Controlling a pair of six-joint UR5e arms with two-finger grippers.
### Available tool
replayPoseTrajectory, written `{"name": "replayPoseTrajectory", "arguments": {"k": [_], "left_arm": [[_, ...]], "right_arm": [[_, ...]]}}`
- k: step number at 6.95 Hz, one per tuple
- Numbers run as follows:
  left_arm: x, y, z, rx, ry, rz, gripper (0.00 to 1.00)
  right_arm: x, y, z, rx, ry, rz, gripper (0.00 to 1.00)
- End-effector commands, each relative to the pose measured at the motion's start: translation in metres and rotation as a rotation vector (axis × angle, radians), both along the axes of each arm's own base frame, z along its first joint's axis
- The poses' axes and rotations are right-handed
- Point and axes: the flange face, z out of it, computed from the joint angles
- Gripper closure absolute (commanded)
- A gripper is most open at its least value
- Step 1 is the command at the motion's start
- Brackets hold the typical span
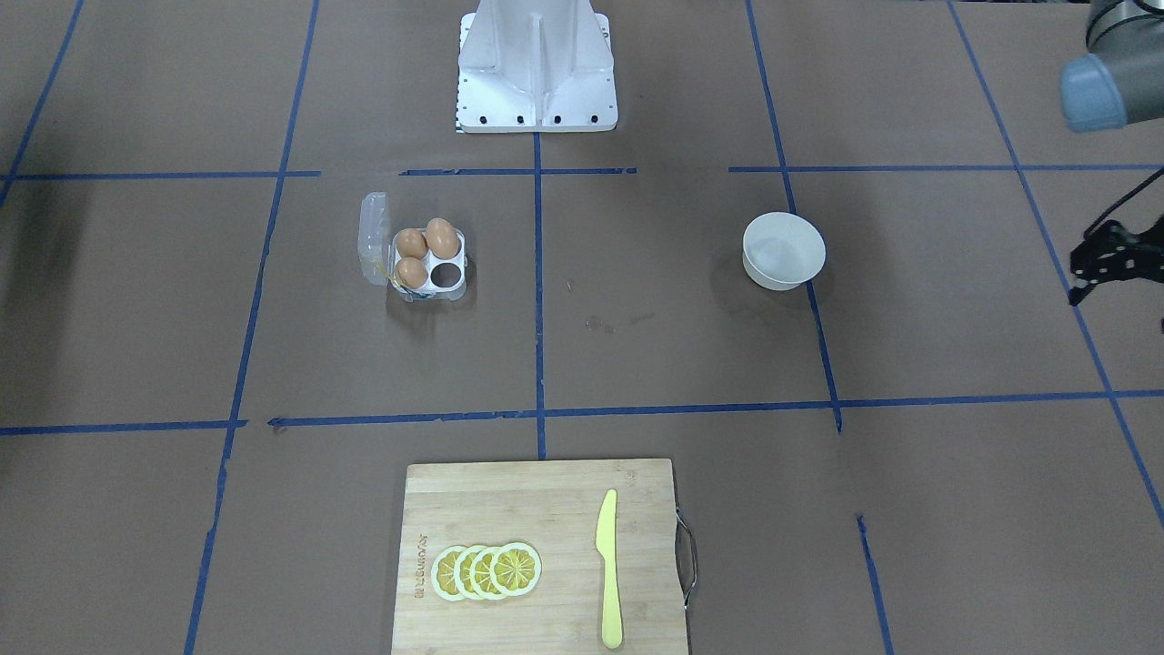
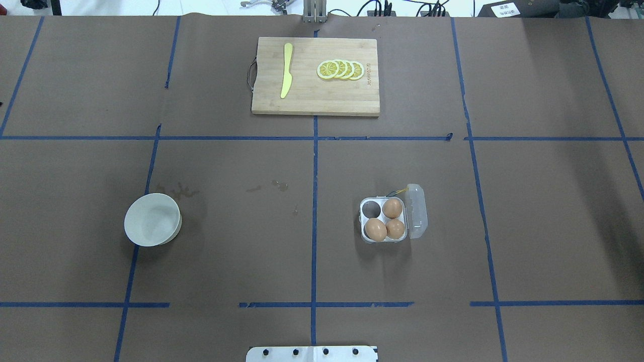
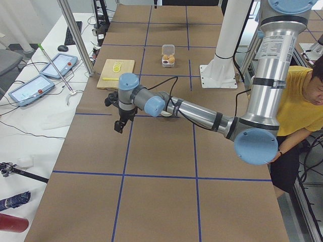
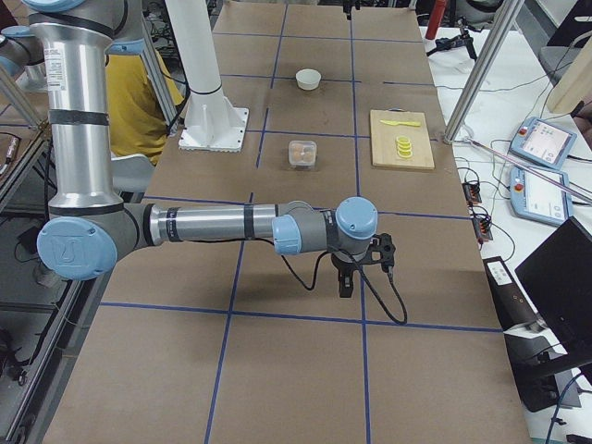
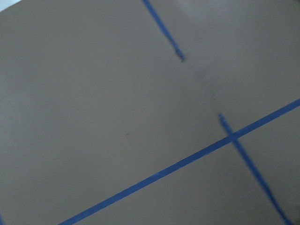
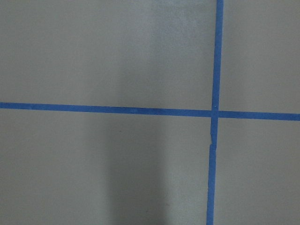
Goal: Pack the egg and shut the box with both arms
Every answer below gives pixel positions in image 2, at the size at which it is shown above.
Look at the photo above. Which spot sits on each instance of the brown egg from bowl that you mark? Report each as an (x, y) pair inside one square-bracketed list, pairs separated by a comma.
[(375, 230)]

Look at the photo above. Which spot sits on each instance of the clear plastic egg box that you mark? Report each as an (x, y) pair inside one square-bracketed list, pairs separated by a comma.
[(414, 215)]

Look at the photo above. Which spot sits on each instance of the brown egg in box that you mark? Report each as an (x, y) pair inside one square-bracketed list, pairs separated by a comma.
[(392, 208), (395, 229)]

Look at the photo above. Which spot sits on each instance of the wooden cutting board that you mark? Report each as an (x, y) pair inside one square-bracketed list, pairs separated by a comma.
[(310, 95)]

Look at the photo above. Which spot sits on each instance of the yellow plastic knife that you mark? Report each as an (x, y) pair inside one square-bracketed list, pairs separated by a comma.
[(287, 76)]

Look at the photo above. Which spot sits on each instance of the lemon slice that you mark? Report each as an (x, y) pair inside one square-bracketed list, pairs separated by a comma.
[(342, 68), (349, 69), (358, 71), (328, 69)]

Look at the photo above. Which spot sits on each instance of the white bowl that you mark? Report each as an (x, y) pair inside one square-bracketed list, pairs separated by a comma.
[(153, 220)]

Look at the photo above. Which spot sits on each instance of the aluminium frame post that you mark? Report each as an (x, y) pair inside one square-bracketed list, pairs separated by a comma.
[(315, 11)]

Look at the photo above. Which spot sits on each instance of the white camera pillar with base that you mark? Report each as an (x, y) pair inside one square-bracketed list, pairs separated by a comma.
[(313, 353)]

